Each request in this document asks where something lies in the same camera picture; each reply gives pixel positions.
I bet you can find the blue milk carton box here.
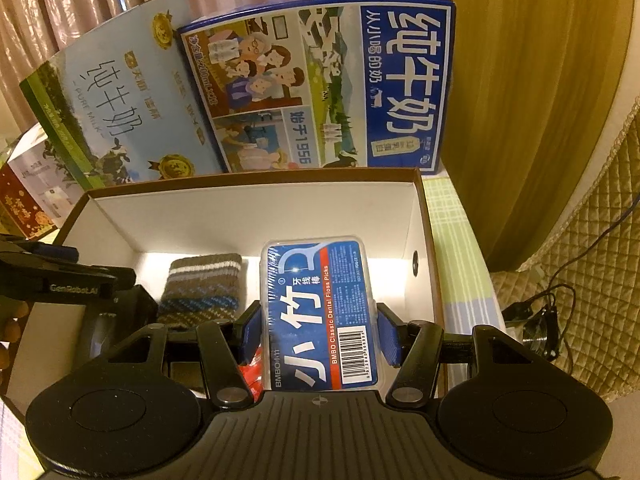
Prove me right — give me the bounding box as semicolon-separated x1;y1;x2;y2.
180;0;457;174

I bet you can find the quilted cushioned chair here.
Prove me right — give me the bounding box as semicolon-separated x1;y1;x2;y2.
490;106;639;402

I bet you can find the wooden wardrobe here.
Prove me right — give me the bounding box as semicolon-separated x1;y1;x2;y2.
442;0;636;271

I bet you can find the red gift box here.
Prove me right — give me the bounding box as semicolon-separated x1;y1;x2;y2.
1;164;56;240

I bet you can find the brown cardboard storage box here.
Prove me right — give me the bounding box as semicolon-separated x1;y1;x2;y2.
2;167;449;424

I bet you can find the striped knitted sock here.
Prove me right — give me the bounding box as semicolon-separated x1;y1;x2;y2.
157;252;242;328

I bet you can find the person's left hand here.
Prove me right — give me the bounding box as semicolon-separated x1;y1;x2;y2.
0;296;30;382

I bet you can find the blue dental floss box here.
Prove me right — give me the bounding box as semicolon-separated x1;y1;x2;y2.
260;236;383;391

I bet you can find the checkered tablecloth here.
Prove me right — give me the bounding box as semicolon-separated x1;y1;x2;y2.
423;171;506;335

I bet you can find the red snack packet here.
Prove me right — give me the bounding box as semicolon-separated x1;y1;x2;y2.
239;347;264;401

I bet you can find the black power cord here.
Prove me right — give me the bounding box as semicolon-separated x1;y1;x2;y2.
502;199;640;361

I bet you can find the green milk carton box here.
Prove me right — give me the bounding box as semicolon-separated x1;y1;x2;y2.
20;0;224;190

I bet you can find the black shaver box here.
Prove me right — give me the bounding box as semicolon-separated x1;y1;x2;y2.
73;285;158;368

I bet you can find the white humidifier box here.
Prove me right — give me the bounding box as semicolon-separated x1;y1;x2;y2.
9;124;85;228

